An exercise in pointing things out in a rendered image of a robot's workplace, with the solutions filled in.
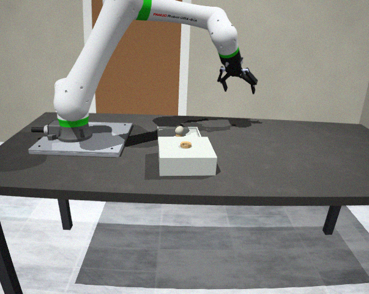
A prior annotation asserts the cream ball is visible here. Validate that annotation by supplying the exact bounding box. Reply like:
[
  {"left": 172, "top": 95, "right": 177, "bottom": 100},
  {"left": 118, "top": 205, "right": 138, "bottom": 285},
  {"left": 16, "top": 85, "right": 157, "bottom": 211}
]
[{"left": 174, "top": 126, "right": 184, "bottom": 135}]

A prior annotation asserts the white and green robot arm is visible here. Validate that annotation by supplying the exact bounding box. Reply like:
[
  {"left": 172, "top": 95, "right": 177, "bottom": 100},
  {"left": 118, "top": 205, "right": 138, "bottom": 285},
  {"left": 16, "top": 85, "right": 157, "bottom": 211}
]
[{"left": 31, "top": 0, "right": 243, "bottom": 143}]

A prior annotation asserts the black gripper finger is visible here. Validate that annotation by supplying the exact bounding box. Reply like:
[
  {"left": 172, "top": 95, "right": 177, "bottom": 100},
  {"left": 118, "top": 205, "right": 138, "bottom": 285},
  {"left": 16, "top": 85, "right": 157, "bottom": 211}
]
[
  {"left": 235, "top": 67, "right": 258, "bottom": 94},
  {"left": 217, "top": 66, "right": 232, "bottom": 92}
]

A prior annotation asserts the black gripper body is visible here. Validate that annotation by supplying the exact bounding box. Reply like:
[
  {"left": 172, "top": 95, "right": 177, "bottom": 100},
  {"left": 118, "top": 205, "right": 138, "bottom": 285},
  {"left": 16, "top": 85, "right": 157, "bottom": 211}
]
[{"left": 225, "top": 61, "right": 243, "bottom": 77}]

